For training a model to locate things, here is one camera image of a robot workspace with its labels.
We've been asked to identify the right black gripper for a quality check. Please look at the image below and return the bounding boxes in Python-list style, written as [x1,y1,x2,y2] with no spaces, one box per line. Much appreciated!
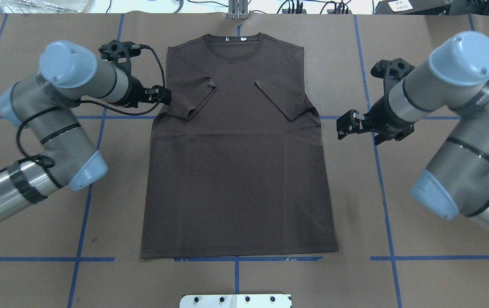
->
[336,97,415,145]

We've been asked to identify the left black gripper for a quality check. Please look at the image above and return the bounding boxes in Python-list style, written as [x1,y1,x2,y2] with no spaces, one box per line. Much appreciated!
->
[119,76,172,108]

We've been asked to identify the dark brown t-shirt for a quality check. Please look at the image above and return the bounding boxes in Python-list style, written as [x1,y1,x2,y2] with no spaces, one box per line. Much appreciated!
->
[140,33,339,259]

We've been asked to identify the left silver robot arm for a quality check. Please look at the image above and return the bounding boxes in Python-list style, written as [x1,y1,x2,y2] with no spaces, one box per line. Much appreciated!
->
[0,40,171,222]

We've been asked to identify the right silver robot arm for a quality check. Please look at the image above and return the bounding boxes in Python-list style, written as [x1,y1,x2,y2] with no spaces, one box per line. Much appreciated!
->
[336,31,489,232]

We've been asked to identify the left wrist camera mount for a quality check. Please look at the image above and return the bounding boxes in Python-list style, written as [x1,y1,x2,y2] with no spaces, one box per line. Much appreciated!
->
[98,40,142,75]

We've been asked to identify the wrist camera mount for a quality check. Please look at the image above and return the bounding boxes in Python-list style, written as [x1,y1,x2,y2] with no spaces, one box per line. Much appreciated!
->
[370,58,416,94]
[98,40,142,75]

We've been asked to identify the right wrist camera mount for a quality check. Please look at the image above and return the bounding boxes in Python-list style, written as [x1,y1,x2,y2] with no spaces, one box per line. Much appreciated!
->
[370,58,416,94]

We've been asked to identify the aluminium frame post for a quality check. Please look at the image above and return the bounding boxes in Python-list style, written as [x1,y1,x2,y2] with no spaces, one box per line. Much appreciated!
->
[227,0,249,20]

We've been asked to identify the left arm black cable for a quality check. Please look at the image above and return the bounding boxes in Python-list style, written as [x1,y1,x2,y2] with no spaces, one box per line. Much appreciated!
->
[15,43,167,169]

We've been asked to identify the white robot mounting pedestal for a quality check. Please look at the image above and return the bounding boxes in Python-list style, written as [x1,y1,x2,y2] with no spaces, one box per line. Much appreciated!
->
[178,293,293,308]

